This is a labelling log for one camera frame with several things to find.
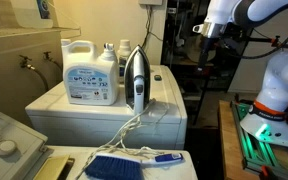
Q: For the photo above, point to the white wall outlet box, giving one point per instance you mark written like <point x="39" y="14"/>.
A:
<point x="150" y="2"/>

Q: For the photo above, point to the aluminium base frame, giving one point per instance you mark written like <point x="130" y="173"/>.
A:
<point x="250" y="153"/>

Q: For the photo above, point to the beige wall shelf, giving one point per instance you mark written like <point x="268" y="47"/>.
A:
<point x="24" y="32"/>

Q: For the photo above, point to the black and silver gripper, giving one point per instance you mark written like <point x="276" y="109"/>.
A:
<point x="211" y="30"/>

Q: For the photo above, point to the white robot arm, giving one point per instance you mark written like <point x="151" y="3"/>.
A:
<point x="277" y="86"/>

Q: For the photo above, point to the white washing machine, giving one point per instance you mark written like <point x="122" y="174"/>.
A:
<point x="17" y="156"/>

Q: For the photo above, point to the white box with blue label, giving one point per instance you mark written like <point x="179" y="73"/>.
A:
<point x="30" y="15"/>

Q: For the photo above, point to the brass-coloured washer hatch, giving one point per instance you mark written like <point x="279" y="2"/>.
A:
<point x="52" y="168"/>

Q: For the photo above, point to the blue bristle hand brush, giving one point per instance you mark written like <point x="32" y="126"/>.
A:
<point x="114" y="168"/>

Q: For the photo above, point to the black rod with red clamp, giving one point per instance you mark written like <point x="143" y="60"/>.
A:
<point x="276" y="40"/>

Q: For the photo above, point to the black and white clothes iron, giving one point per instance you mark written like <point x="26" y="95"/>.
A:
<point x="138" y="80"/>

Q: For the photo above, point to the dark wall faucet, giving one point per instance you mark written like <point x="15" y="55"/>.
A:
<point x="25" y="62"/>
<point x="48" y="56"/>

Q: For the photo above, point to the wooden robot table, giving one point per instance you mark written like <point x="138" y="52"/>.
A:
<point x="229" y="146"/>

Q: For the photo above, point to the white washer knob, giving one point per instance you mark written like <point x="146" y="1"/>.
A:
<point x="5" y="148"/>

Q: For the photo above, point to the bottle with blue-white cap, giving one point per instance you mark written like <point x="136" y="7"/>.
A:
<point x="109" y="55"/>

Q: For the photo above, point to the large white detergent jug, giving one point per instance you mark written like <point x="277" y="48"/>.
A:
<point x="87" y="80"/>

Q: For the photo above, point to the small white container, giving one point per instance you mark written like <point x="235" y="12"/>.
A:
<point x="124" y="50"/>

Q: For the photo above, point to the dark shelving unit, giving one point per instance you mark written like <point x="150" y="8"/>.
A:
<point x="184" y="50"/>

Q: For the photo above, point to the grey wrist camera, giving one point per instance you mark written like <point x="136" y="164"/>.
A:
<point x="198" y="28"/>

